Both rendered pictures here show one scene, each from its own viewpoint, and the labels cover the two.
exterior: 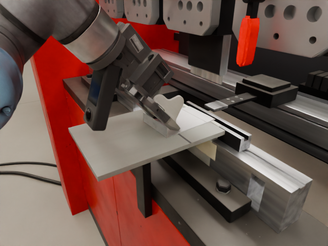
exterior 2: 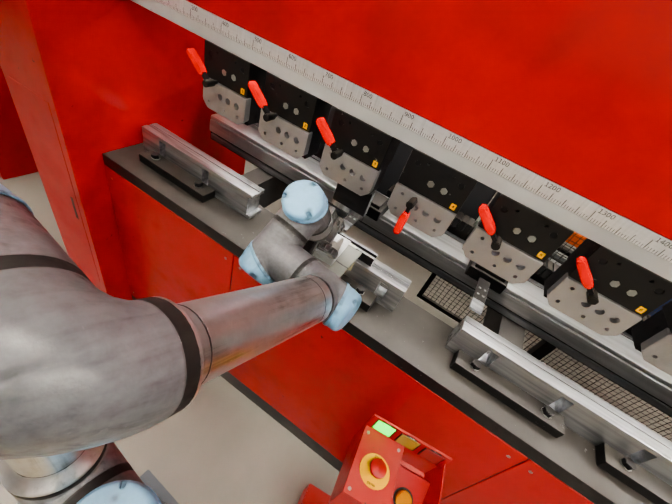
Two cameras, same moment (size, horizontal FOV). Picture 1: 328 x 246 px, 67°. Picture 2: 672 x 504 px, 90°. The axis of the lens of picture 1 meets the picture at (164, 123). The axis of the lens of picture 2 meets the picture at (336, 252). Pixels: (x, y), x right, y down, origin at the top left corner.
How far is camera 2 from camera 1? 55 cm
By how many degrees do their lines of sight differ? 36
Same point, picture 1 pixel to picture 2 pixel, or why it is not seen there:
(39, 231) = not seen: hidden behind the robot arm
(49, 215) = not seen: hidden behind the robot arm
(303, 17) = (432, 219)
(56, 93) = (94, 173)
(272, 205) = (391, 298)
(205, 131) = (350, 255)
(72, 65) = (116, 133)
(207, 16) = (368, 187)
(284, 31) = (420, 220)
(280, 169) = (395, 277)
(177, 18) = (337, 173)
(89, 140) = not seen: hidden behind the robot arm
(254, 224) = (379, 309)
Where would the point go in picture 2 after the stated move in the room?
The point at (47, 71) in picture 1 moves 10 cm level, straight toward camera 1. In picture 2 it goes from (81, 144) to (98, 159)
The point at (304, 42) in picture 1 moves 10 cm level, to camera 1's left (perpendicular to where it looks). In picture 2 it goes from (430, 229) to (397, 233)
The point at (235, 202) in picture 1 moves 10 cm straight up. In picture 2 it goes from (369, 299) to (382, 276)
